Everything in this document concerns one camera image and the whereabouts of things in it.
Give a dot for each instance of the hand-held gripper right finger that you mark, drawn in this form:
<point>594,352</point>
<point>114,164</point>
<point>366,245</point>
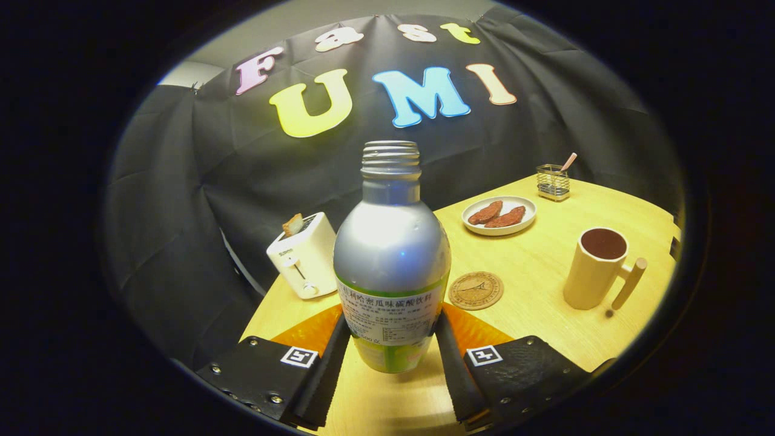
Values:
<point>457,381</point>

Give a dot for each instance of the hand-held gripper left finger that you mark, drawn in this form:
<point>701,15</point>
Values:
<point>321,381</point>

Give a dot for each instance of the round cork coaster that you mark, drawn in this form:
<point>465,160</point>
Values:
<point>476,290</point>

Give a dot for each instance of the silver bottle with green label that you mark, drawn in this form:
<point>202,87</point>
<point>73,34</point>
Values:
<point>390,254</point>

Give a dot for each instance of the wooden table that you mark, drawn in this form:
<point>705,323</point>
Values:
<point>533,327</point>

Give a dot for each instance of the white toaster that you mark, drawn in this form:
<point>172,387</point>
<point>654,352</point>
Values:
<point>306,260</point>

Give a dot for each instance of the toast slice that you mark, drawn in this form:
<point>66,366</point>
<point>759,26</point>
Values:
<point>293,225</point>

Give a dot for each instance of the brown meat piece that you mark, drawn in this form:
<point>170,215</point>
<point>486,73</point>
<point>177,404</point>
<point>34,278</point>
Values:
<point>484,213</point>
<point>507,217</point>

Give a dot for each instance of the white round plate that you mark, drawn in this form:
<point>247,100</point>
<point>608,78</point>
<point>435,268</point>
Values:
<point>521,206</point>

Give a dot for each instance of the pink striped straw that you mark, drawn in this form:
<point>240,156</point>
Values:
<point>568,161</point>

